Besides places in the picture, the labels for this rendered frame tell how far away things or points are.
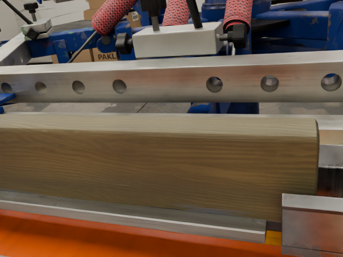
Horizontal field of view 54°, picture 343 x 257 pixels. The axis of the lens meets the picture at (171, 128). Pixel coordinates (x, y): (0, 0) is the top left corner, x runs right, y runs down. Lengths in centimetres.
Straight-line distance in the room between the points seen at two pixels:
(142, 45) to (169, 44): 4
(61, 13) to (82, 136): 510
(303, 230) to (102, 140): 15
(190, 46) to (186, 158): 28
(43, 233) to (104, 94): 24
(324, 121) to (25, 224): 32
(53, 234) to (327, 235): 22
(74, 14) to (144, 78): 477
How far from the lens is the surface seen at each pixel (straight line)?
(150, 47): 51
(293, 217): 23
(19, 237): 35
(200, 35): 48
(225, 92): 44
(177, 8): 70
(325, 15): 89
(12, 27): 580
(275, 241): 27
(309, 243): 24
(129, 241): 30
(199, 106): 65
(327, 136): 38
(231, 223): 24
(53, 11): 542
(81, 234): 32
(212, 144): 22
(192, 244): 29
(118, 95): 49
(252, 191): 23
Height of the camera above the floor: 115
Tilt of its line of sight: 25 degrees down
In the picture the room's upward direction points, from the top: 8 degrees counter-clockwise
